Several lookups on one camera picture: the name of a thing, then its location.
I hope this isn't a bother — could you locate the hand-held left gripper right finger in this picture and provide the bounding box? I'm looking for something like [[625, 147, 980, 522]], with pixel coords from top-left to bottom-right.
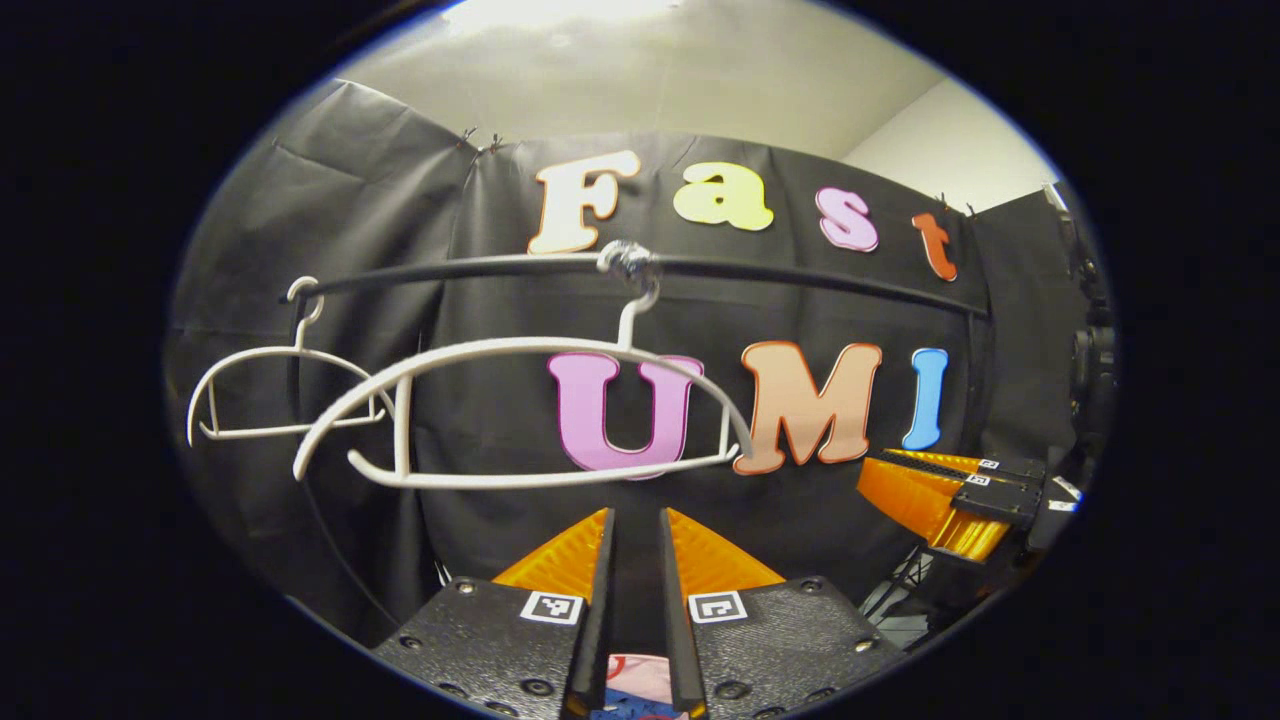
[[656, 507, 908, 720]]

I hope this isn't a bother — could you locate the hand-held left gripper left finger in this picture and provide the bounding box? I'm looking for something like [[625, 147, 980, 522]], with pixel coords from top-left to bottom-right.
[[370, 507, 618, 720]]

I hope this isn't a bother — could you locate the white hanger with taped hook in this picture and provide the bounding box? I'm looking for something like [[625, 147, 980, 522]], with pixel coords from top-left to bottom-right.
[[292, 240, 753, 491]]

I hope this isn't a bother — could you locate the plain white hanger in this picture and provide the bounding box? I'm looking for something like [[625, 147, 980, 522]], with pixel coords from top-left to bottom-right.
[[186, 276, 396, 448]]

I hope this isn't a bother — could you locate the black clothes rail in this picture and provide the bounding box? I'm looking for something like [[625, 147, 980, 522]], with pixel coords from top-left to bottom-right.
[[283, 252, 999, 626]]

